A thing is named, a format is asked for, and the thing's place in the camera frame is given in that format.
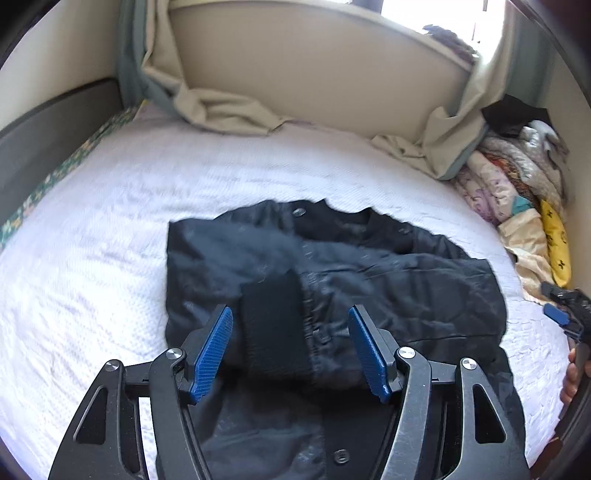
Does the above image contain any dark cloth on windowsill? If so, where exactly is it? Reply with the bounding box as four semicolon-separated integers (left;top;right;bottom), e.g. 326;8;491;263
422;24;481;61

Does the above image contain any yellow printed pillow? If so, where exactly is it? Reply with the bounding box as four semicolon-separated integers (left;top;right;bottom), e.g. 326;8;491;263
540;199;573;288

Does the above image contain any pile of folded blankets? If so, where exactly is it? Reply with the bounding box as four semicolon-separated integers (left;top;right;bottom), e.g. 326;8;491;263
480;120;571;208

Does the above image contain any pink floral quilt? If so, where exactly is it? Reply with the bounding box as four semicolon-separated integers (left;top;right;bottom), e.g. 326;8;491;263
455;150;541;227

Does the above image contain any person's right hand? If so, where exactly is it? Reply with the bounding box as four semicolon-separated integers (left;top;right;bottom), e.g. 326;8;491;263
560;348;583;407

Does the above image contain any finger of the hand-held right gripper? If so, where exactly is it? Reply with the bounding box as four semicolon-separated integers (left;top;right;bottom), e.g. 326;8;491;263
544;304;573;328
541;282;578;301

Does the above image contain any white textured bed cover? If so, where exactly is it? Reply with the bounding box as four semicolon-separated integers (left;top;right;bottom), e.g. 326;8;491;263
0;108;573;480

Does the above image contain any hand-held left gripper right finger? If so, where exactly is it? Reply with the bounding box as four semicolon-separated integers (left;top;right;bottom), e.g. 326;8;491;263
348;305;529;480

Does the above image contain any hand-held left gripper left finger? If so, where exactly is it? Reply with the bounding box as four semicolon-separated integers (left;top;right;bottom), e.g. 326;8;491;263
48;305;234;480

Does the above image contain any beige blanket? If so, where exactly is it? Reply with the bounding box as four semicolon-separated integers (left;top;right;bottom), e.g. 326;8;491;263
499;210;559;305

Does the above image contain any black cloth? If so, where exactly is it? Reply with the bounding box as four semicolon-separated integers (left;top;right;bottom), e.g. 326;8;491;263
481;95;548;137

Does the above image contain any dark grey headboard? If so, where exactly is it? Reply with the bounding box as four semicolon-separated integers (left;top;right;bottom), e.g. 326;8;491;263
0;78;125;222

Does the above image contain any dark navy buttoned jacket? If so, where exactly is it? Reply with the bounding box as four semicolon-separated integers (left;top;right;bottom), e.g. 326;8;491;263
165;199;527;480

